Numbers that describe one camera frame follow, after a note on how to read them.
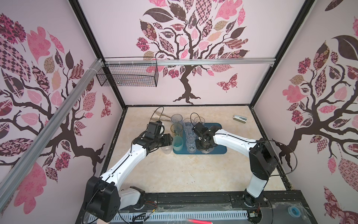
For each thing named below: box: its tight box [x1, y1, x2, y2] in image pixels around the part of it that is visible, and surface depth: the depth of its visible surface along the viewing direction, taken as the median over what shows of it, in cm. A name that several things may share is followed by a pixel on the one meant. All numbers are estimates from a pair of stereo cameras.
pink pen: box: [187, 218, 214, 224], surface depth 70 cm
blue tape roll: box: [288, 205, 302, 218], surface depth 71 cm
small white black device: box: [233, 114, 248, 124], surface depth 112 cm
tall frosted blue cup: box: [170, 113, 184, 125], surface depth 97 cm
